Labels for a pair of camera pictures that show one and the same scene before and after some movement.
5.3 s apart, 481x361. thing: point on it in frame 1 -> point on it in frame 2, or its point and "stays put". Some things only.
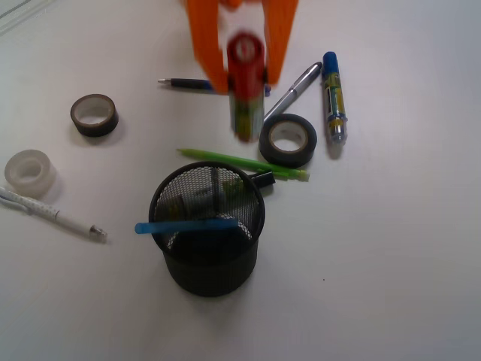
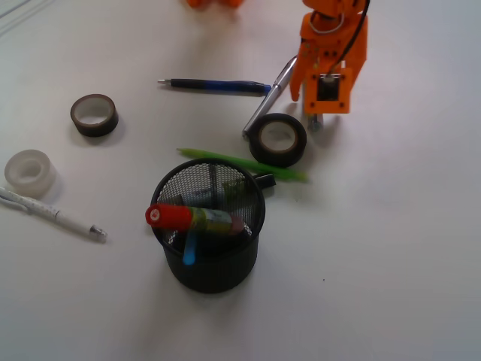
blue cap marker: (337, 113) -> (315, 125)
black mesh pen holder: (210, 263) stays put
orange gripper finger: (279, 18) -> (334, 34)
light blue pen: (160, 226) -> (189, 249)
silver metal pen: (285, 99) -> (272, 95)
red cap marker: (246, 56) -> (184, 217)
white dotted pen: (67, 221) stays put
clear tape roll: (30, 174) stays put
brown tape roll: (95, 115) stays put
